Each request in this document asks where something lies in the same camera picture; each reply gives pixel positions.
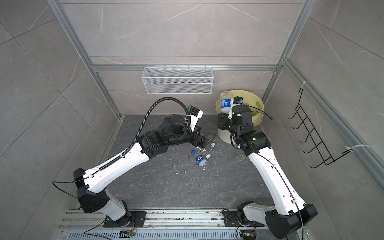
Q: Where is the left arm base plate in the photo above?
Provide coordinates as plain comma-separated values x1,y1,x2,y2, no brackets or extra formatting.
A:
103,211,147,228

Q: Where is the aluminium front rail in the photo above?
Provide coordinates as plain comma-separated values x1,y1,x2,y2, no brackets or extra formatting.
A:
54,209,275,240

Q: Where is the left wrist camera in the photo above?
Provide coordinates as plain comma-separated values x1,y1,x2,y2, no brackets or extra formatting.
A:
187,106,204,132

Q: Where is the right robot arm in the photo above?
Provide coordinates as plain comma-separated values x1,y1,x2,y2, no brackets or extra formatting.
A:
218,104,318,240

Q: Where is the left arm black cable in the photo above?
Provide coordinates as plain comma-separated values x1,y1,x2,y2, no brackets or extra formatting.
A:
52,96,190,240

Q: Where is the black wire hook rack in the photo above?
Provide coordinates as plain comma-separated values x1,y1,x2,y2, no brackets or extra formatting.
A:
287,89,370,169

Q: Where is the white wire mesh basket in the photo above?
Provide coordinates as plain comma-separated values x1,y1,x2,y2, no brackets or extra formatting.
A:
142,67,214,95

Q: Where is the clear crushed bottle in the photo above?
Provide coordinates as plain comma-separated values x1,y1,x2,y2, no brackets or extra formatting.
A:
205,132,217,148

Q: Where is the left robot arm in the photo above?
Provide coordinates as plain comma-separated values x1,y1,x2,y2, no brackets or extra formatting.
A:
74,111,207,221

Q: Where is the Pepsi blue label bottle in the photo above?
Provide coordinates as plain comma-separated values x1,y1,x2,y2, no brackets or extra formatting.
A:
191,150,211,171

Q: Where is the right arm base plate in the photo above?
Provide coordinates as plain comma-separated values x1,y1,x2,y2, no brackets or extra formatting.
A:
222,209,265,227

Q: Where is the white plastic waste bin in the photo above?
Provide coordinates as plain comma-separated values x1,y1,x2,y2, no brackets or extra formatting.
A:
217,129,236,145

